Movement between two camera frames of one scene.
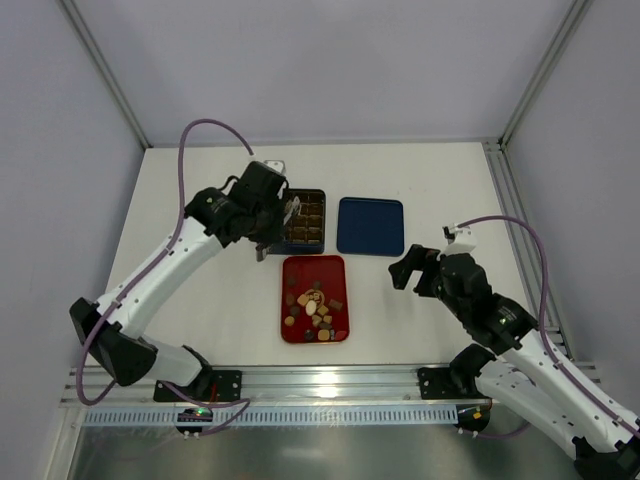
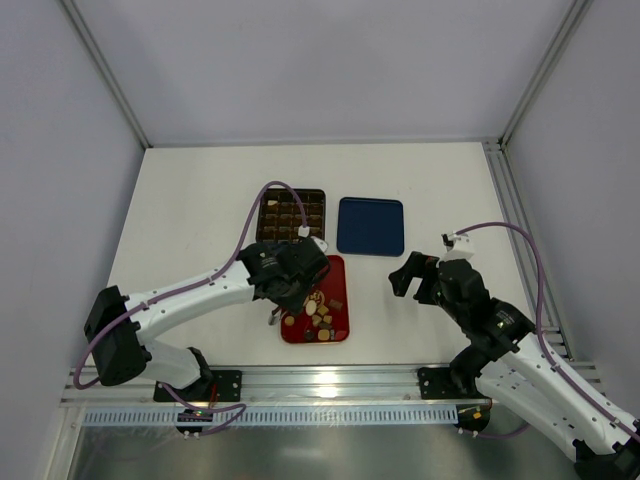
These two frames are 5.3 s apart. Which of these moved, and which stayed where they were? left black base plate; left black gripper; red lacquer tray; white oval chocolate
Moved: left black gripper
Stayed: left black base plate; red lacquer tray; white oval chocolate
